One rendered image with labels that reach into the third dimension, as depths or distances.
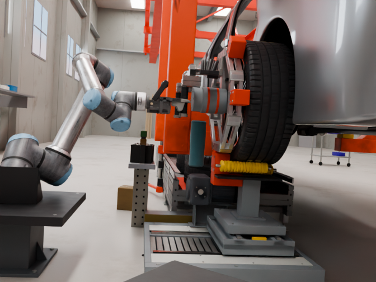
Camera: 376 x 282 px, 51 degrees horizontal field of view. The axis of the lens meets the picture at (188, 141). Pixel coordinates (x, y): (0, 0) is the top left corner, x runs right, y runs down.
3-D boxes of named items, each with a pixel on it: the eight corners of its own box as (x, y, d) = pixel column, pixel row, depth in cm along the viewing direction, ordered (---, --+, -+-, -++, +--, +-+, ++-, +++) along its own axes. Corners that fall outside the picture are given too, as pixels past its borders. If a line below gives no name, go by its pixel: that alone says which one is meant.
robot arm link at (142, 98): (137, 93, 196) (137, 91, 186) (147, 93, 196) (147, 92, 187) (136, 111, 196) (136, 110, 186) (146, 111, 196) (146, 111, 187)
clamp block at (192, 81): (201, 86, 192) (201, 75, 192) (182, 85, 191) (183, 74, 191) (199, 87, 197) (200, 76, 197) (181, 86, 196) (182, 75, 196)
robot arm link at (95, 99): (78, 42, 220) (97, 90, 167) (95, 55, 228) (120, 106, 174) (65, 57, 222) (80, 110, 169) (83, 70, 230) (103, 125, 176)
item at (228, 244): (294, 258, 195) (295, 238, 195) (222, 256, 191) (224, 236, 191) (263, 231, 245) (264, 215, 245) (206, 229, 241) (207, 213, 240)
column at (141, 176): (145, 227, 268) (149, 165, 266) (131, 227, 267) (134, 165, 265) (145, 224, 278) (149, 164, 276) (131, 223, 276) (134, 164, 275)
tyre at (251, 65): (253, 154, 253) (291, 176, 188) (217, 152, 250) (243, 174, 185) (263, 50, 245) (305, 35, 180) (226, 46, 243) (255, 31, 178)
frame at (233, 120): (239, 155, 188) (246, 41, 186) (225, 155, 187) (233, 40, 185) (217, 148, 242) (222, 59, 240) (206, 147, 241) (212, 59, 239)
